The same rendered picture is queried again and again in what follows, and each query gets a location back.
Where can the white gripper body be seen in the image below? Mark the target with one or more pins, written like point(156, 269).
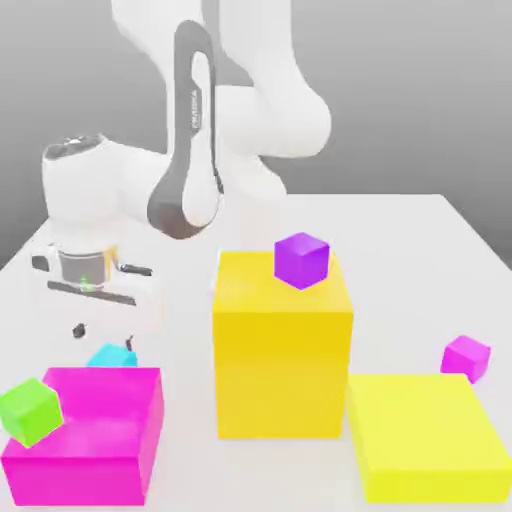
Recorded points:
point(120, 312)

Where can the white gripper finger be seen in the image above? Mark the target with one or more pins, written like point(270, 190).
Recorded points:
point(129, 343)
point(79, 330)

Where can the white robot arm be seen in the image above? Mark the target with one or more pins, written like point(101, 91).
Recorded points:
point(276, 100)

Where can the small cyan cube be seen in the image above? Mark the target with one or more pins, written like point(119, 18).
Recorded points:
point(110, 356)

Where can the small green cube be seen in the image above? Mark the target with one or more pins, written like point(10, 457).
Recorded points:
point(30, 412)

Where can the small purple cube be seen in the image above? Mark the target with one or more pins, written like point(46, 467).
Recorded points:
point(302, 260)

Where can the small magenta cube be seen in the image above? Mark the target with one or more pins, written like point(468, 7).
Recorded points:
point(466, 358)

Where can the large magenta box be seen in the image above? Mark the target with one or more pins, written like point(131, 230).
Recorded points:
point(92, 448)

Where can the large tall yellow box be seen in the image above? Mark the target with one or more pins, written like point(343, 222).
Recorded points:
point(280, 360)

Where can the large flat lemon yellow box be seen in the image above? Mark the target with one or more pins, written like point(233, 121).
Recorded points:
point(428, 436)

